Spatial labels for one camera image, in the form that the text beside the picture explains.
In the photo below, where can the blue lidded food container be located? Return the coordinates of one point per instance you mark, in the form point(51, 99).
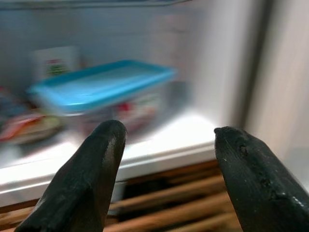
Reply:
point(101, 84)

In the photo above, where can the white green juice carton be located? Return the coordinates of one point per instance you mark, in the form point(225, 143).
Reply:
point(58, 62)

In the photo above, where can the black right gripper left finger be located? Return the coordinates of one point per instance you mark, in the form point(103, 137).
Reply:
point(79, 188)

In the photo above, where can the colourful food packet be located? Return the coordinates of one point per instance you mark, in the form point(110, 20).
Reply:
point(29, 128)

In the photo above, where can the wooden slatted rack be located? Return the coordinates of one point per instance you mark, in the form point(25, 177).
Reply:
point(169, 198)

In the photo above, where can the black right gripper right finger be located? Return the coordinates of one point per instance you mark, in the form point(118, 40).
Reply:
point(265, 193)

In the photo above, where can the white fridge door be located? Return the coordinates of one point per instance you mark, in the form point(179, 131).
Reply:
point(285, 72)

